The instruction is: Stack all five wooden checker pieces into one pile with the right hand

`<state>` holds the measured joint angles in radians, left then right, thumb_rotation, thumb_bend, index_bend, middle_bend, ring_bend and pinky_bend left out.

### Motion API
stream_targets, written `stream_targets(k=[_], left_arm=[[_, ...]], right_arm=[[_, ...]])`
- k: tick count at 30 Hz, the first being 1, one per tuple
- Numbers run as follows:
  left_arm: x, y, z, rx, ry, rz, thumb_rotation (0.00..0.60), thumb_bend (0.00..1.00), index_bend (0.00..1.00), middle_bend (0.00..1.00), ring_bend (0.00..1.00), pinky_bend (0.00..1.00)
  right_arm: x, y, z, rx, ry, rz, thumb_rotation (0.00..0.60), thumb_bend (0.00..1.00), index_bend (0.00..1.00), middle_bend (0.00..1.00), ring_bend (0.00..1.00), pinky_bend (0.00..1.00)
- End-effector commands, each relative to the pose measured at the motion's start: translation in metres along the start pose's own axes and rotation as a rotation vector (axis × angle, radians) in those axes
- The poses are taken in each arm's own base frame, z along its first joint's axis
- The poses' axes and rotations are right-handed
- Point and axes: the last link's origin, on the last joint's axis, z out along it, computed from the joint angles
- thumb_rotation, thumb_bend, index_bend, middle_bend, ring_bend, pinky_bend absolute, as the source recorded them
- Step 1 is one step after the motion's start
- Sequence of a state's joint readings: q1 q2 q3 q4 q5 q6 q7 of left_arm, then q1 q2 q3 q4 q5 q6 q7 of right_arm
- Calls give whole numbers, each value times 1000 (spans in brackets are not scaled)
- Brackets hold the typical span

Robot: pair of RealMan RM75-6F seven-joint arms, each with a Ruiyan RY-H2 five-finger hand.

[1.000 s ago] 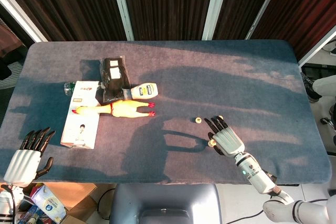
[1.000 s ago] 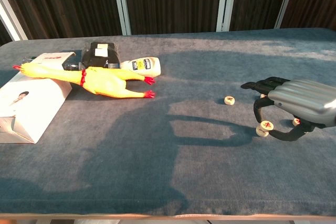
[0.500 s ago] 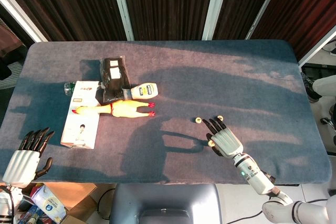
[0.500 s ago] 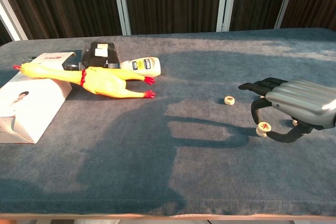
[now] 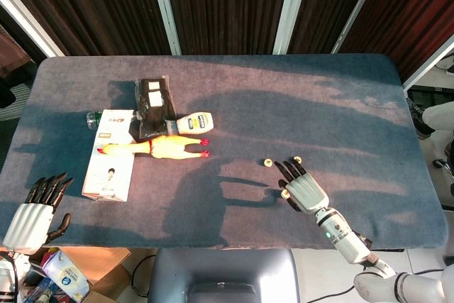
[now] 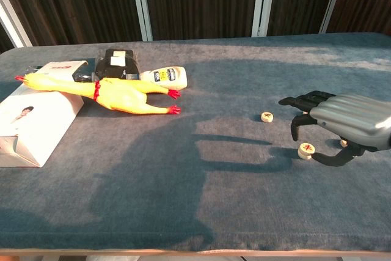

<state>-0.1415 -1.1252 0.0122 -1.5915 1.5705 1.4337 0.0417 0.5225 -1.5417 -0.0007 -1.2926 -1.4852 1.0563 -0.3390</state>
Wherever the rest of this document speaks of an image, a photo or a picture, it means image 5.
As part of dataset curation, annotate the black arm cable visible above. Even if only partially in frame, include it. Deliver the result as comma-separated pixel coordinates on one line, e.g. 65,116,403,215
308,284,356,303

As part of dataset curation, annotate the yellow rubber chicken toy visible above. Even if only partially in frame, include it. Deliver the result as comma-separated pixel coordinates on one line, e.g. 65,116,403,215
96,135,211,160

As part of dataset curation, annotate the black floor cable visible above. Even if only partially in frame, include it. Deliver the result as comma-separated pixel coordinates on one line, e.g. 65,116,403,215
131,255,157,297

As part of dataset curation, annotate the white trouser leg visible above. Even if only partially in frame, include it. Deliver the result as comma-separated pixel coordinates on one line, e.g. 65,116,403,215
421,101,454,130

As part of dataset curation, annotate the white-blue pouch bag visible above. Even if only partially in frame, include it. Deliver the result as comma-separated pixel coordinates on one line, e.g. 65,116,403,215
40,249,92,302

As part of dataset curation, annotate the clear green-label water bottle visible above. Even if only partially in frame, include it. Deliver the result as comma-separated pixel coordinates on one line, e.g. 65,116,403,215
86,110,104,130

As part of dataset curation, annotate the grey sneaker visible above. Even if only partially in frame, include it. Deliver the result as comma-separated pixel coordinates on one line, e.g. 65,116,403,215
407,99,432,140

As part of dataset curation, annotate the left black-white robot hand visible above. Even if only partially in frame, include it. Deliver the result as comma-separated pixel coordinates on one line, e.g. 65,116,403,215
0,172,74,256

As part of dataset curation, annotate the black plastic packet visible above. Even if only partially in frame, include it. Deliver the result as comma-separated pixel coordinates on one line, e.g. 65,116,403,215
133,75,177,141

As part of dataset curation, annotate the right black-white robot hand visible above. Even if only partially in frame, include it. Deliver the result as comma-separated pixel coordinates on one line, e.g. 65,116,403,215
274,158,329,216

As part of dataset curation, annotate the brown cardboard box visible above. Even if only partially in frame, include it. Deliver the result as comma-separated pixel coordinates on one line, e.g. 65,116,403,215
21,246,132,303

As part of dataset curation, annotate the white aluminium partition post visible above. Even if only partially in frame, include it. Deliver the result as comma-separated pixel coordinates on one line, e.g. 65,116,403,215
0,0,65,57
148,0,182,56
272,0,313,55
402,33,454,93
331,0,387,55

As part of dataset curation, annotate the white mayonnaise squeeze bottle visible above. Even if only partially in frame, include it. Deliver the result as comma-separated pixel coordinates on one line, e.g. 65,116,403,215
165,111,215,136

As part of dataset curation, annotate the white booklet with photo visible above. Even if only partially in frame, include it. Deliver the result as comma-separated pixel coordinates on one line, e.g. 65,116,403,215
81,109,138,203

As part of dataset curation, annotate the blue-grey table cloth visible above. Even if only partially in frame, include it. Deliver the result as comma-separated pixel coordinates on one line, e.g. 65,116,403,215
0,54,448,250

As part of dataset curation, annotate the blue snack packet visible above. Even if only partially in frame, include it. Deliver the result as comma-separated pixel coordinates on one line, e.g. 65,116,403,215
24,277,54,303

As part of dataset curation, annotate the black chair caster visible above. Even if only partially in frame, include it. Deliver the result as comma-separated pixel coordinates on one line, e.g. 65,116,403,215
432,157,454,178

